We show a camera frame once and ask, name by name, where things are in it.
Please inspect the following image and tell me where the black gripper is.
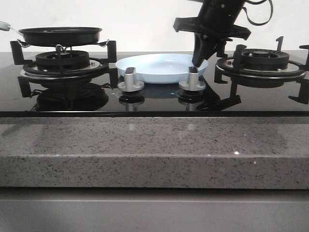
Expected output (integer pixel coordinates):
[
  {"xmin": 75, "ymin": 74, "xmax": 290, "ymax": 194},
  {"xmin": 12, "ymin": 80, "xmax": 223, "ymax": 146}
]
[{"xmin": 173, "ymin": 0, "xmax": 251, "ymax": 67}]

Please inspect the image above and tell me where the light blue plate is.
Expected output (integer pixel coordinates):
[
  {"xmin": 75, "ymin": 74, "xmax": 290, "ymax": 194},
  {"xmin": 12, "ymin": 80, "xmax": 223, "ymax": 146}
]
[{"xmin": 115, "ymin": 54, "xmax": 193, "ymax": 84}]

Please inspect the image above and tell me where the black frying pan green handle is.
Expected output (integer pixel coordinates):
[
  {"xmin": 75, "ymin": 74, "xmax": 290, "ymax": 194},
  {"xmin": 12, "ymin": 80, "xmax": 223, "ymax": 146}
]
[{"xmin": 10, "ymin": 27, "xmax": 102, "ymax": 47}]

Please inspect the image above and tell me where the right silver stove knob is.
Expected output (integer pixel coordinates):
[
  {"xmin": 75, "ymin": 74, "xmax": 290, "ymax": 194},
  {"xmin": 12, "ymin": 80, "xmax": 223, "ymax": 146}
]
[{"xmin": 179, "ymin": 66, "xmax": 206, "ymax": 91}]

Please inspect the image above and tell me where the silver stove knob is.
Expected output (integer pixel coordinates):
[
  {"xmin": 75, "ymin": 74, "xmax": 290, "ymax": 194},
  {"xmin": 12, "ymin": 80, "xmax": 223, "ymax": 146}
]
[
  {"xmin": 179, "ymin": 66, "xmax": 206, "ymax": 91},
  {"xmin": 118, "ymin": 67, "xmax": 144, "ymax": 92}
]

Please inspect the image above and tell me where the right burner black pan support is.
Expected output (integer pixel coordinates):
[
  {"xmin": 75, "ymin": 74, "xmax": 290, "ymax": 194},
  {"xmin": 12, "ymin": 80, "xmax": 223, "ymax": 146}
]
[{"xmin": 214, "ymin": 36, "xmax": 309, "ymax": 104}]

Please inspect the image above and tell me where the burner black pan support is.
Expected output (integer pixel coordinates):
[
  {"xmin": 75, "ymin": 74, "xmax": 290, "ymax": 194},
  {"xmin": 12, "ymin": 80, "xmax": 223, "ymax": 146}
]
[
  {"xmin": 11, "ymin": 40, "xmax": 117, "ymax": 97},
  {"xmin": 214, "ymin": 36, "xmax": 309, "ymax": 104}
]

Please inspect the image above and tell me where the black glass gas cooktop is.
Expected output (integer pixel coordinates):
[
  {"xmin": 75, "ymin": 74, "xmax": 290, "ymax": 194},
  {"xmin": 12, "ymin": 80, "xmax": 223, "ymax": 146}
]
[{"xmin": 0, "ymin": 53, "xmax": 309, "ymax": 118}]

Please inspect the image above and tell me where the left silver stove knob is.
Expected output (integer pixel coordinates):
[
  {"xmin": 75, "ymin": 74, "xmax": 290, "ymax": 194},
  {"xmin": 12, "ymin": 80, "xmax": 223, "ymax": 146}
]
[{"xmin": 118, "ymin": 67, "xmax": 144, "ymax": 92}]

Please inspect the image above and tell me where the left burner black pan support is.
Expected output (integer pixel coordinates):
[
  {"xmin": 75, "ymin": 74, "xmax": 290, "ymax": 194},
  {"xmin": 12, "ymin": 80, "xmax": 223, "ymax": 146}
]
[{"xmin": 11, "ymin": 40, "xmax": 117, "ymax": 97}]

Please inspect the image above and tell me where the grey cabinet front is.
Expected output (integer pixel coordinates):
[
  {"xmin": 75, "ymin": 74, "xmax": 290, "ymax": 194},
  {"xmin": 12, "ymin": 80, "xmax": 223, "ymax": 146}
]
[{"xmin": 0, "ymin": 188, "xmax": 309, "ymax": 232}]

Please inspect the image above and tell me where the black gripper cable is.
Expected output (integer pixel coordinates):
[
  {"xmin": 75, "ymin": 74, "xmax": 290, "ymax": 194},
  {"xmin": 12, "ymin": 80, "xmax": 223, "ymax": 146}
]
[{"xmin": 242, "ymin": 0, "xmax": 275, "ymax": 26}]

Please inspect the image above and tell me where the wire pan support ring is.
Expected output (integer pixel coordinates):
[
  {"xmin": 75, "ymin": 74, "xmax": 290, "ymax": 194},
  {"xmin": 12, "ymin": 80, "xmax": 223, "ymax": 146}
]
[{"xmin": 16, "ymin": 38, "xmax": 111, "ymax": 55}]

